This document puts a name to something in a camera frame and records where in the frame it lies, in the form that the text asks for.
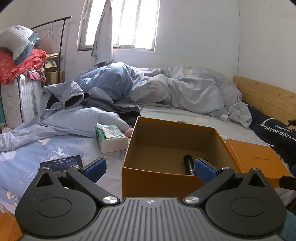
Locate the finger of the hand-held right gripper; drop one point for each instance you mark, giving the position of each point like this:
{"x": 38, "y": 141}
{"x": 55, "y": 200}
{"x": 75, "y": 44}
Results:
{"x": 289, "y": 183}
{"x": 292, "y": 124}

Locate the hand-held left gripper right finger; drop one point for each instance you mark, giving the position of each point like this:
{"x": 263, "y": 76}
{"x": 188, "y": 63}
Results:
{"x": 204, "y": 172}

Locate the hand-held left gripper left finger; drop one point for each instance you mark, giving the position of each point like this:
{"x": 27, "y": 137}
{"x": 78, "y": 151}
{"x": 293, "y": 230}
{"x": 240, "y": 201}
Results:
{"x": 96, "y": 168}

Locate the green tissue pack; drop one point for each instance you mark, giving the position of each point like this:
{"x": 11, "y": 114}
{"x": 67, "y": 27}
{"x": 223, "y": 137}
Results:
{"x": 111, "y": 139}

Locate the orange cardboard box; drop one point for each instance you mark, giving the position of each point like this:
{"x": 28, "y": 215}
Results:
{"x": 150, "y": 183}

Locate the black cylindrical flashlight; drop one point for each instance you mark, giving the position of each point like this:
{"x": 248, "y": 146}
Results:
{"x": 188, "y": 162}

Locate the dark navy printed pillow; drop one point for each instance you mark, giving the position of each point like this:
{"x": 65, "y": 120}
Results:
{"x": 266, "y": 125}

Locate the black smartphone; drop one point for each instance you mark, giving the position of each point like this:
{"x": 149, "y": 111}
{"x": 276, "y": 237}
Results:
{"x": 62, "y": 162}

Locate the orange box lid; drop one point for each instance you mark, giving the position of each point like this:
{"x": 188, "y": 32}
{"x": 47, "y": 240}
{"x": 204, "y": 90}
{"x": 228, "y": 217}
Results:
{"x": 259, "y": 160}

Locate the wooden headboard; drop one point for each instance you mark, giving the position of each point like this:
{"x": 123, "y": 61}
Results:
{"x": 266, "y": 95}

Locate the person's teal clothing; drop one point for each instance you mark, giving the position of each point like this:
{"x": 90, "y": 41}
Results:
{"x": 290, "y": 227}

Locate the small pink object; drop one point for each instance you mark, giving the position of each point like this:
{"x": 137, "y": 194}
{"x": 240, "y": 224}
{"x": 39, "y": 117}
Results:
{"x": 129, "y": 132}

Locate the green cloth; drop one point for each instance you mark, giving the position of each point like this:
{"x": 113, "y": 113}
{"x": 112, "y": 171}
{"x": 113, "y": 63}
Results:
{"x": 182, "y": 121}

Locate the light blue hooded jacket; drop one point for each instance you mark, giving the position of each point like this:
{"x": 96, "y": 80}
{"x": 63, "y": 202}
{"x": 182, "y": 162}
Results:
{"x": 69, "y": 120}

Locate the dark grey garment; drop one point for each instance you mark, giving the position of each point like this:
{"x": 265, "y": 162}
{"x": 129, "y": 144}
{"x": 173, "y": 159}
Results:
{"x": 115, "y": 111}

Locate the printed blue bed sheet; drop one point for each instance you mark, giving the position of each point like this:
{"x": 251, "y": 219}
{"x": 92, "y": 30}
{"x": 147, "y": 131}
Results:
{"x": 27, "y": 157}

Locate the light grey-blue duvet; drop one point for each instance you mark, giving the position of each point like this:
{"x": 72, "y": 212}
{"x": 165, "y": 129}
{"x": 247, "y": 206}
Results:
{"x": 185, "y": 92}

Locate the white suitcase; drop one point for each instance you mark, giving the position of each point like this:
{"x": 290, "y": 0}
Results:
{"x": 27, "y": 99}

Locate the brown cardboard boxes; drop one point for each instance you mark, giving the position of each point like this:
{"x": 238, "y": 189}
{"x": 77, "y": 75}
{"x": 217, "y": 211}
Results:
{"x": 53, "y": 76}

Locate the pink cloth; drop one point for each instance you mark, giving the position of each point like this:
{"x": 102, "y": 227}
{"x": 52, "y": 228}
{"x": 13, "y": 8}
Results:
{"x": 34, "y": 75}

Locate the white curtain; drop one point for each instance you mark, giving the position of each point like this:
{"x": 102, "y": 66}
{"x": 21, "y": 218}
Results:
{"x": 103, "y": 46}

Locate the red quilt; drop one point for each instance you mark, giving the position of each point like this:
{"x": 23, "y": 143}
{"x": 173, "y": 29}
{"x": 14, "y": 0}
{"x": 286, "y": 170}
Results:
{"x": 13, "y": 67}

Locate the window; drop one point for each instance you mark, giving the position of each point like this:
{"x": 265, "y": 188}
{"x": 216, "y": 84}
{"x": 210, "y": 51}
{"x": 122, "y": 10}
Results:
{"x": 134, "y": 23}

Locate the black clothes rack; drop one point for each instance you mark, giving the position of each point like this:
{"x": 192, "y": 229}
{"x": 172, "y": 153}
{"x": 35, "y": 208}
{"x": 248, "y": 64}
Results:
{"x": 51, "y": 22}

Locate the white and teal pillow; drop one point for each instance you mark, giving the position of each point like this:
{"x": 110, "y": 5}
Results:
{"x": 16, "y": 37}

